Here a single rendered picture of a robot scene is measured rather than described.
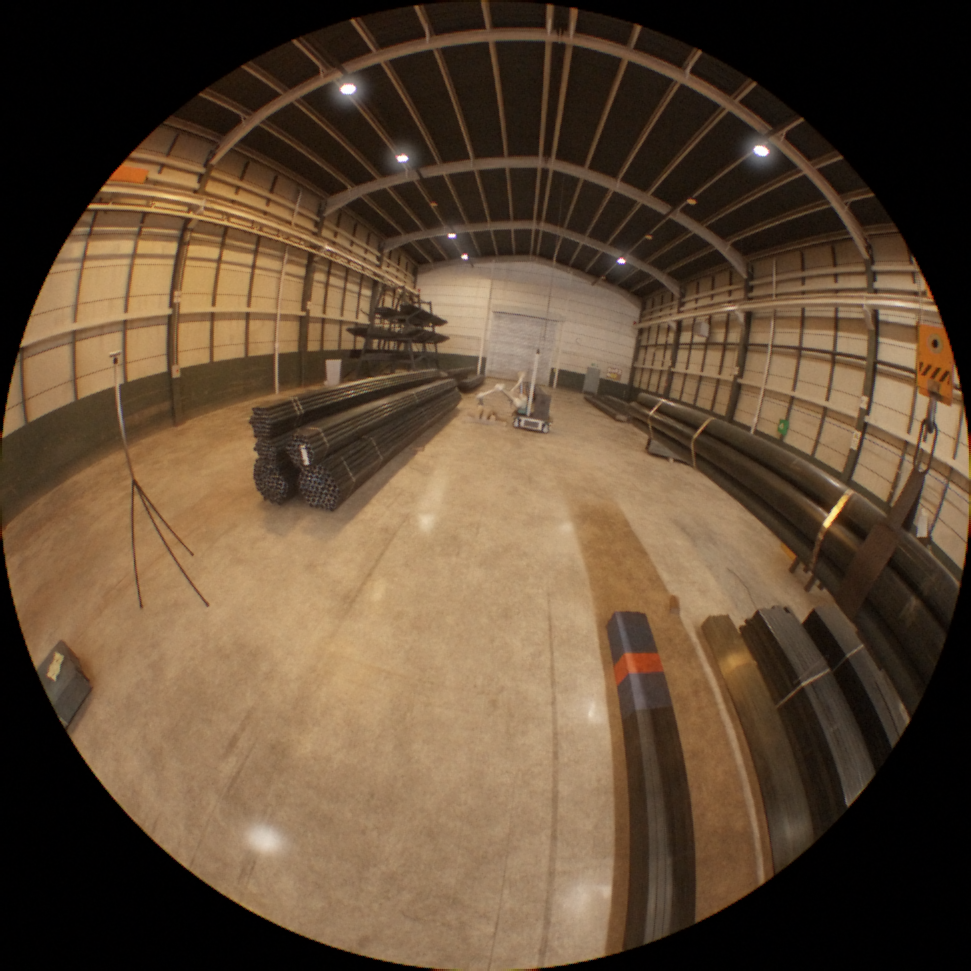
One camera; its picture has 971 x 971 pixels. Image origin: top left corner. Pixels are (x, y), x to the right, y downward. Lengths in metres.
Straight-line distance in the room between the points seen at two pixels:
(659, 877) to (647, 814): 0.35
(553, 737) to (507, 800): 0.41
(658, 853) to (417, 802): 1.04
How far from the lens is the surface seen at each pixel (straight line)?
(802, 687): 2.27
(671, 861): 1.67
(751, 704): 2.23
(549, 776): 1.58
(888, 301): 9.89
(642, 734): 1.64
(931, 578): 1.51
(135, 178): 9.51
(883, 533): 1.53
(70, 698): 2.69
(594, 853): 1.65
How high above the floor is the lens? 1.50
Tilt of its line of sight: 25 degrees down
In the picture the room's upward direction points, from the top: 8 degrees clockwise
